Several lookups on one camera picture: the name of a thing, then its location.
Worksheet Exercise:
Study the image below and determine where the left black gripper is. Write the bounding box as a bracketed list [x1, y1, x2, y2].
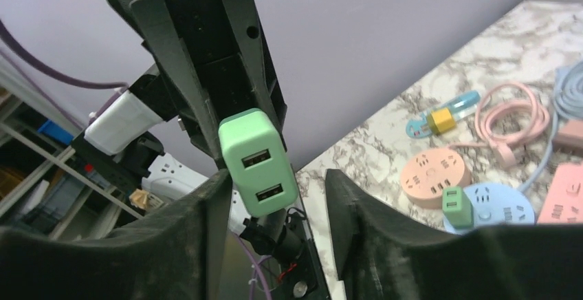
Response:
[107, 0, 287, 169]

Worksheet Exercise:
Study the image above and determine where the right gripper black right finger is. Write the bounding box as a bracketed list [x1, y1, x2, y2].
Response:
[325, 169, 582, 299]

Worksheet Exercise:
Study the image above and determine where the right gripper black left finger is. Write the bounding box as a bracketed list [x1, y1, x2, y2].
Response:
[1, 170, 232, 299]

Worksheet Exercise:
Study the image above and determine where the dark green plug adapter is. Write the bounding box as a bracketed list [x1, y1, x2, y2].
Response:
[218, 108, 299, 217]

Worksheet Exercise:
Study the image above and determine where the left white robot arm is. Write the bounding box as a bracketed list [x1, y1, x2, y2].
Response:
[73, 0, 329, 299]

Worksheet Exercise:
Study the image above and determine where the yellow plug adapter left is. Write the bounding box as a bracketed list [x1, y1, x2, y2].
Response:
[426, 107, 457, 135]

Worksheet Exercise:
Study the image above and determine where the pink round power strip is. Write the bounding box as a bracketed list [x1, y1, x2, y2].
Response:
[399, 148, 472, 209]

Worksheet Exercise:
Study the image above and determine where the blue round power strip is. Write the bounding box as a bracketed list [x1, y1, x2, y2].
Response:
[443, 182, 536, 234]

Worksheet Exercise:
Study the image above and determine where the blue oval power strip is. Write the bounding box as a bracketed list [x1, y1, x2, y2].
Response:
[405, 90, 481, 139]

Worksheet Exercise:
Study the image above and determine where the background storage shelf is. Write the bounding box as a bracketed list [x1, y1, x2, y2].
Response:
[1, 58, 143, 241]

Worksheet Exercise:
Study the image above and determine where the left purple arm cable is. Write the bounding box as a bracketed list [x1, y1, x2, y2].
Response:
[0, 19, 274, 300]

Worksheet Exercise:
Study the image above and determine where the pink coiled cable left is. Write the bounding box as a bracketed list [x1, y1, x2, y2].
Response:
[448, 81, 552, 169]

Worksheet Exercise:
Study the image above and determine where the pink plug on cable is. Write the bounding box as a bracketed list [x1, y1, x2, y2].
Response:
[552, 120, 582, 157]

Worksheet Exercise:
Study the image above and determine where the light blue coiled cable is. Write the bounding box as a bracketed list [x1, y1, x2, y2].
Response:
[516, 61, 583, 194]

